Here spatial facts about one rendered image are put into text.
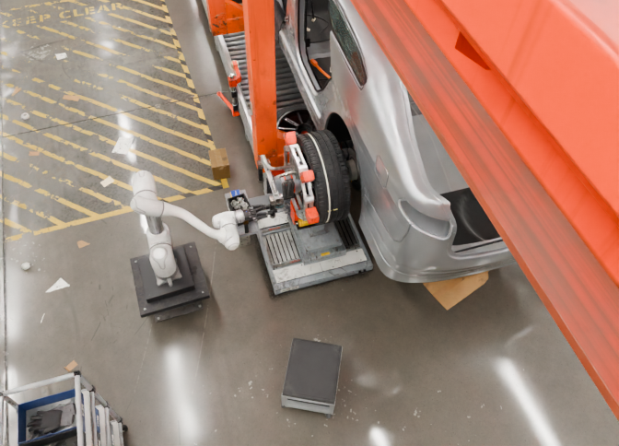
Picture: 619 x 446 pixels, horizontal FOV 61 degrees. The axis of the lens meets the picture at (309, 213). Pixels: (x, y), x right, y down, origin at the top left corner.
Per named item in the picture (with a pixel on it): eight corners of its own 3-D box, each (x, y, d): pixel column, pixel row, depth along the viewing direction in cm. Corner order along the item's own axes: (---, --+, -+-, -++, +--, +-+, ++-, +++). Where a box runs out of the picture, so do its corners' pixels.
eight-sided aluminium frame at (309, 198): (312, 232, 385) (315, 184, 341) (303, 234, 383) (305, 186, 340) (291, 178, 416) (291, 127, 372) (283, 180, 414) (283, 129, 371)
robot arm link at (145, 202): (165, 209, 322) (162, 192, 330) (136, 205, 311) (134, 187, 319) (157, 221, 330) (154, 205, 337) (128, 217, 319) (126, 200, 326)
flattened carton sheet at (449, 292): (494, 276, 434) (495, 274, 431) (447, 310, 414) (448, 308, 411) (468, 251, 449) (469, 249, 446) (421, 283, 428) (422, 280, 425)
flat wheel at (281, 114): (355, 154, 476) (357, 135, 457) (294, 184, 452) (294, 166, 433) (313, 112, 508) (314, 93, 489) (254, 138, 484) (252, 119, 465)
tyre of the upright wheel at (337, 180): (338, 227, 408) (358, 204, 345) (309, 233, 404) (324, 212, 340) (316, 148, 422) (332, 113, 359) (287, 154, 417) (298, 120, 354)
